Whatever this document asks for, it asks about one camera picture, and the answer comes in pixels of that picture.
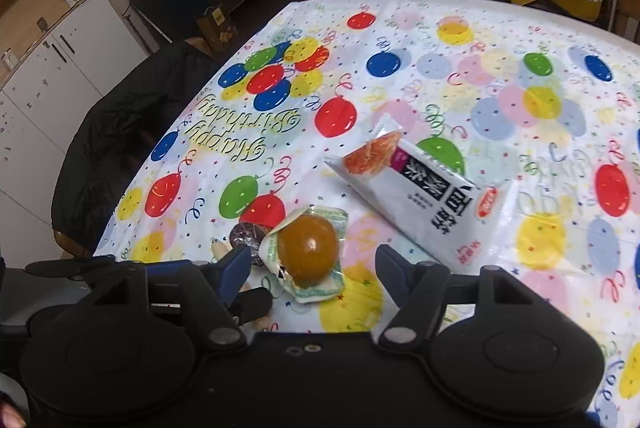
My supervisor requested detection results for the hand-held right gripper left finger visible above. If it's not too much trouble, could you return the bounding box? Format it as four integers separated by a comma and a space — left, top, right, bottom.
75, 245, 253, 351

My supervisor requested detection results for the white cupboard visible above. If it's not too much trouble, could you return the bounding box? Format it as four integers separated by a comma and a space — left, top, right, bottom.
0, 0, 151, 269

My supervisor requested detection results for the white noodle snack packet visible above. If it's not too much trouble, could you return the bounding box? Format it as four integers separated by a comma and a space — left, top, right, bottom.
324, 115, 523, 274

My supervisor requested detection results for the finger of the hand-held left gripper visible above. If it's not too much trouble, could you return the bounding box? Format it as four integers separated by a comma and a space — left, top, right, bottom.
227, 287, 274, 323

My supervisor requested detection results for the black jacket on chair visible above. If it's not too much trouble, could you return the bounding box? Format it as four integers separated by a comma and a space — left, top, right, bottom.
52, 36, 216, 259

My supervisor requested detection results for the round orange-brown candy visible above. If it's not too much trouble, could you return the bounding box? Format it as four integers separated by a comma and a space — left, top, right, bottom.
257, 204, 351, 304

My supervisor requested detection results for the dark round wrapped candy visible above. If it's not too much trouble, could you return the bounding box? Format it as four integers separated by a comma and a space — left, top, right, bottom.
229, 222, 271, 266

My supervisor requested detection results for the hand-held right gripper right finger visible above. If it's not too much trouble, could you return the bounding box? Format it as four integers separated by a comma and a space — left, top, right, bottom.
375, 244, 531, 351

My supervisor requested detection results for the balloon print tablecloth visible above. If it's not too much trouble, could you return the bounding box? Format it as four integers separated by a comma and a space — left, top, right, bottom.
92, 0, 640, 428

